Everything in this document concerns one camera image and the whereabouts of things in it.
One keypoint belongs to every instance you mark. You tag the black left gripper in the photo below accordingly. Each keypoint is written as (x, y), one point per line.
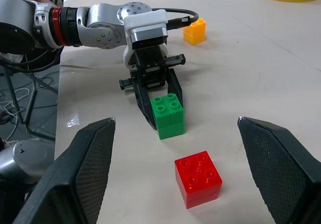
(150, 68)

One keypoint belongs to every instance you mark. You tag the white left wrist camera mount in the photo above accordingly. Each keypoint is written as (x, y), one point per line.
(145, 18)

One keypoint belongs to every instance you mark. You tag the green building block cube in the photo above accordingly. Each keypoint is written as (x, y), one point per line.
(168, 118)

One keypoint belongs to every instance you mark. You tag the silver robot body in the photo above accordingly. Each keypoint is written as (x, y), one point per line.
(22, 158)

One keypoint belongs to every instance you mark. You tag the grey metal stand frame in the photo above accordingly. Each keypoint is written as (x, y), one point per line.
(17, 103)

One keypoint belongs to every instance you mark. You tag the red building block cube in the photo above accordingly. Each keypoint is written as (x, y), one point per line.
(198, 181)

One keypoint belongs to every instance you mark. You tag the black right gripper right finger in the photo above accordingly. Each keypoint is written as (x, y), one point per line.
(283, 168)

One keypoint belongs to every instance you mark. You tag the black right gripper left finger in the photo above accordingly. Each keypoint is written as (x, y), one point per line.
(75, 173)

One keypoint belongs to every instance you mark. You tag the orange building block cube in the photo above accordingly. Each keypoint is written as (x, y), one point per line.
(194, 34)

